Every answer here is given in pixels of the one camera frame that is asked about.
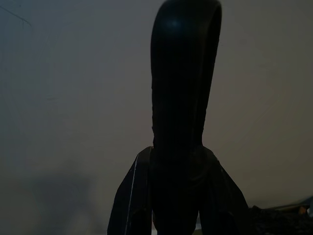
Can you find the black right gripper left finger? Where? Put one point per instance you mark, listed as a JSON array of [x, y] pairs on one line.
[[137, 195]]

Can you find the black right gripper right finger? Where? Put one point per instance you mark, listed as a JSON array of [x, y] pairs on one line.
[[222, 205]]

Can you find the blue broom with black grip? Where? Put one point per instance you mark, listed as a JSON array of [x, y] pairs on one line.
[[181, 98]]

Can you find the dark textured mat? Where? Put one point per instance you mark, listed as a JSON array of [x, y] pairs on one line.
[[281, 220]]

